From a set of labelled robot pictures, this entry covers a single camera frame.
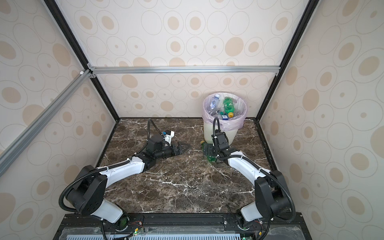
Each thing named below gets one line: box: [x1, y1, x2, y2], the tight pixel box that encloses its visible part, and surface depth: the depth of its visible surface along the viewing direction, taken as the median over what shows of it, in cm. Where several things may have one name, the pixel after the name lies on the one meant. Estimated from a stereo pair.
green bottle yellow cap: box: [223, 96, 235, 118], surface depth 94 cm
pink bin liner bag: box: [219, 92, 247, 132], surface depth 84 cm
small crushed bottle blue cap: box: [219, 111, 229, 121], surface depth 88 cm
